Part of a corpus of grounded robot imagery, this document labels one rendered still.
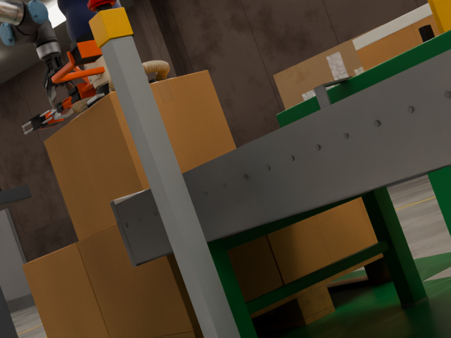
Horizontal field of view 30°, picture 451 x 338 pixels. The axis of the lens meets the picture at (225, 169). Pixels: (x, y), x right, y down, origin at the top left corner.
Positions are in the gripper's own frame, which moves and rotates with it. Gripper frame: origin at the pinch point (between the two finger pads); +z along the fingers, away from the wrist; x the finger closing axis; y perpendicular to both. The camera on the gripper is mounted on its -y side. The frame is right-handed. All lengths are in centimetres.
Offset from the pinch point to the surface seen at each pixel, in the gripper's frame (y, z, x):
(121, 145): 66, 30, -20
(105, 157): 52, 30, -20
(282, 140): 159, 51, -35
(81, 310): -7, 78, -20
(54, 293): -27, 69, -20
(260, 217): 142, 65, -35
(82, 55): 76, 1, -28
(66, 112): -1.4, 2.4, 0.0
